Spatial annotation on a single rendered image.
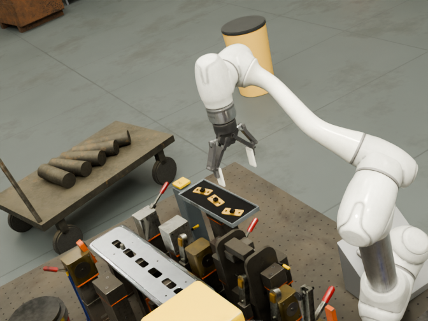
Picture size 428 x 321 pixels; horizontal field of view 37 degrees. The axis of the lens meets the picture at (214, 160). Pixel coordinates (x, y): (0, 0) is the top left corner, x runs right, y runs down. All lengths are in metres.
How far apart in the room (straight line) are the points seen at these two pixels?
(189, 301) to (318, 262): 2.06
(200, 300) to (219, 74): 1.17
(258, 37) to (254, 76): 3.90
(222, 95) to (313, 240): 1.23
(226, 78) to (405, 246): 0.90
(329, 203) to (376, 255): 2.43
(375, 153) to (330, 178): 2.82
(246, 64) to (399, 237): 0.84
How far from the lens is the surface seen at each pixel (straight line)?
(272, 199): 3.33
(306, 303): 2.03
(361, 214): 1.80
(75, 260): 2.72
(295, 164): 4.93
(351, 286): 2.68
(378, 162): 1.87
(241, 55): 2.06
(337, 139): 1.91
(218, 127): 2.01
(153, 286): 2.52
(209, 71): 1.92
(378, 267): 2.10
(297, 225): 3.11
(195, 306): 0.83
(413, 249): 2.38
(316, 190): 4.60
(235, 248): 2.25
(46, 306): 0.80
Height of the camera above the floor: 2.54
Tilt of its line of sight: 29 degrees down
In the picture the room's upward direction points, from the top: 16 degrees counter-clockwise
